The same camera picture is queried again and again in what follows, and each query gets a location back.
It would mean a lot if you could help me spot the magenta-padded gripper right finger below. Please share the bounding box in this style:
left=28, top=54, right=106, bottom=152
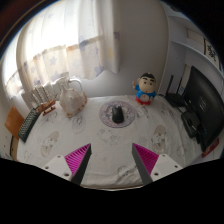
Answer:
left=131, top=143, right=184, bottom=186

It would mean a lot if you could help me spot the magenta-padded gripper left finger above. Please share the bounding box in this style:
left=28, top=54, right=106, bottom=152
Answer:
left=42, top=143, right=92, bottom=186

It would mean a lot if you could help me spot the black computer mouse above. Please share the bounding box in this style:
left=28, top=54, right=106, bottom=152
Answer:
left=111, top=104, right=124, bottom=124

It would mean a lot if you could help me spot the round purple printed mouse pad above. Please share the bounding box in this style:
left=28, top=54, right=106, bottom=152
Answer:
left=98, top=100, right=137, bottom=129

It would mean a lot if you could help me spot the white printed tablecloth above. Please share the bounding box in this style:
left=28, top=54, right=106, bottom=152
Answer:
left=15, top=95, right=208, bottom=188

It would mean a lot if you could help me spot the small black box device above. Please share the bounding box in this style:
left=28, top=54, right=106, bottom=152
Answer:
left=180, top=110, right=203, bottom=139

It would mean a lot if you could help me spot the black keyboard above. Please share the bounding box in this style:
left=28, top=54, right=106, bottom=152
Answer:
left=17, top=107, right=43, bottom=144

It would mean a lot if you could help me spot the large white conch shell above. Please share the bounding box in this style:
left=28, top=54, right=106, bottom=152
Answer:
left=58, top=78, right=88, bottom=118

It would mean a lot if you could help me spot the wooden model sailing ship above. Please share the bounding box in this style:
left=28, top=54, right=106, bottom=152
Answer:
left=31, top=84, right=58, bottom=117

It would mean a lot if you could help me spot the red paper packet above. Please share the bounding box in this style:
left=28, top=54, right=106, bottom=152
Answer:
left=201, top=138, right=221, bottom=158

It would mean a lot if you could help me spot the black router with antennas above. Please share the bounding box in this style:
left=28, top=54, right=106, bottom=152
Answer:
left=164, top=74, right=188, bottom=108

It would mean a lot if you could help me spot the cartoon boy figurine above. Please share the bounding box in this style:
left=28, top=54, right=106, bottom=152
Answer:
left=132, top=72, right=158, bottom=106

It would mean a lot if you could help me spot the orange wooden chair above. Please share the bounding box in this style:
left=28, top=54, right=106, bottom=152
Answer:
left=4, top=105, right=25, bottom=140

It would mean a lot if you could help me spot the black monitor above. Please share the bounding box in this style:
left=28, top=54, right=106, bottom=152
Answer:
left=181, top=65, right=224, bottom=154

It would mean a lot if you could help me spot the white shelf unit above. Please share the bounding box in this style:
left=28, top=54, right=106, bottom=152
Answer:
left=159, top=6, right=224, bottom=158

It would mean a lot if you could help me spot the white star-print curtain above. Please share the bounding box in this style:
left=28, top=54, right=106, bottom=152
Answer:
left=16, top=0, right=121, bottom=91

